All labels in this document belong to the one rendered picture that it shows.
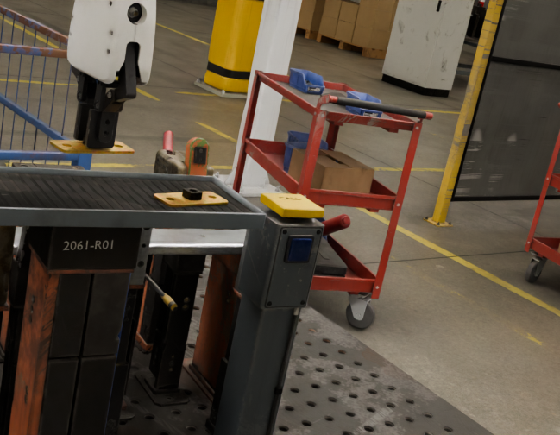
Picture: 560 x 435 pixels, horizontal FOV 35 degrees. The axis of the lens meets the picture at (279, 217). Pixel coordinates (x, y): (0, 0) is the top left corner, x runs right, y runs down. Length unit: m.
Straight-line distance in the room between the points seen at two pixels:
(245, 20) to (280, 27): 3.14
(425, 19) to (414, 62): 0.55
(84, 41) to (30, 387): 0.38
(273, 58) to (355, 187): 1.84
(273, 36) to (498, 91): 1.46
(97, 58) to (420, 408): 1.02
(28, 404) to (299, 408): 0.66
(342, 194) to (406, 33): 8.30
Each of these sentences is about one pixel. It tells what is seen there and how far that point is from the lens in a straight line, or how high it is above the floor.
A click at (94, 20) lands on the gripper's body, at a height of 1.35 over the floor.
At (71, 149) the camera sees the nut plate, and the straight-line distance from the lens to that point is 0.93.
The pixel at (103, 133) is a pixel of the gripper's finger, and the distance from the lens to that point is 0.94.
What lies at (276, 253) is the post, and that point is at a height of 1.10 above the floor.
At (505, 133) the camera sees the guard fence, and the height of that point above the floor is 0.59.
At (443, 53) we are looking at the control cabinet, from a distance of 11.47.
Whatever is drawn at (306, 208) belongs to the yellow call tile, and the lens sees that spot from 1.08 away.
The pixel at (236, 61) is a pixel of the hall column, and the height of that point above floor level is 0.33.
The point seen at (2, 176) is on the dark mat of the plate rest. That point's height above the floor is 1.16.
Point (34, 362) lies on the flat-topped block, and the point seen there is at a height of 0.97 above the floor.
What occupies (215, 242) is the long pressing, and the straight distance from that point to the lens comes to 1.38.
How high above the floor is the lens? 1.46
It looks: 17 degrees down
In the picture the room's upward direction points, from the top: 12 degrees clockwise
